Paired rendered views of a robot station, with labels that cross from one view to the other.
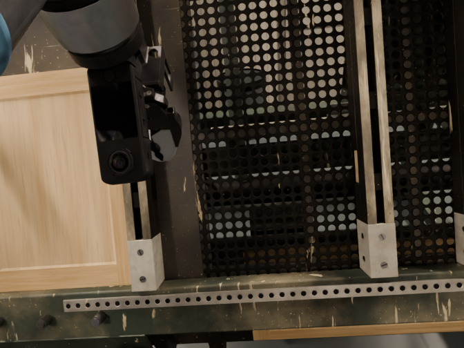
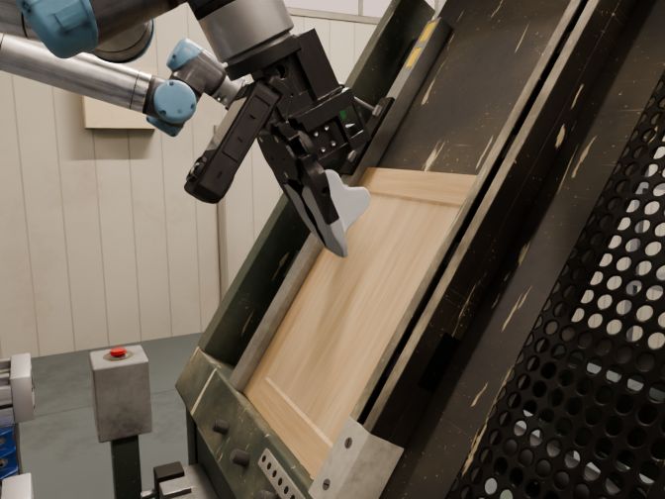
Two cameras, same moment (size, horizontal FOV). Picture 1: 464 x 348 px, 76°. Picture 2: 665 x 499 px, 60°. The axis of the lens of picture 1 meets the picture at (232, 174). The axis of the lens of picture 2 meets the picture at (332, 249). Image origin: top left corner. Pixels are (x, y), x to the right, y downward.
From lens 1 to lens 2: 42 cm
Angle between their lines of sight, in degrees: 59
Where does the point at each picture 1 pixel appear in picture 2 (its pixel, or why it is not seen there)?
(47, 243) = (309, 374)
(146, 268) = (338, 472)
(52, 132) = (394, 245)
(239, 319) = not seen: outside the picture
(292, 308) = not seen: outside the picture
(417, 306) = not seen: outside the picture
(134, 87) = (244, 103)
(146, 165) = (206, 179)
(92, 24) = (213, 32)
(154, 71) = (311, 108)
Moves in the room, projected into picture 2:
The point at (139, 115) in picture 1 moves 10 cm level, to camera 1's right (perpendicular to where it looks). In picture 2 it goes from (232, 130) to (284, 128)
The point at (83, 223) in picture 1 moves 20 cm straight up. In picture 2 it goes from (346, 372) to (347, 258)
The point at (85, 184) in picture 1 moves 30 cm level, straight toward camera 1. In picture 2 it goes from (379, 322) to (283, 386)
